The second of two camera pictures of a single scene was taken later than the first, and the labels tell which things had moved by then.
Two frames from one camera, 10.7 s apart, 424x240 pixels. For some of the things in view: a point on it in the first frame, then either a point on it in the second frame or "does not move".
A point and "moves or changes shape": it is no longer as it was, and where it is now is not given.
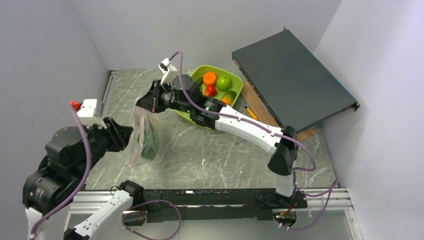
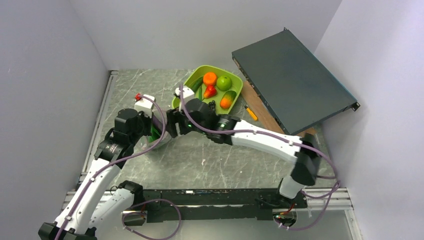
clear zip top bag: (145, 135) moves or changes shape
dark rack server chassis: (302, 92) does not move
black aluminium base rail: (161, 204) does not move
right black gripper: (151, 102) → (174, 116)
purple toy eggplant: (148, 153) → (157, 122)
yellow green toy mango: (229, 97) does not move
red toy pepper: (210, 91) does not move
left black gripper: (119, 135) → (149, 121)
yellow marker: (251, 112) does not move
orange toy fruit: (209, 78) does not move
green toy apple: (223, 83) does not move
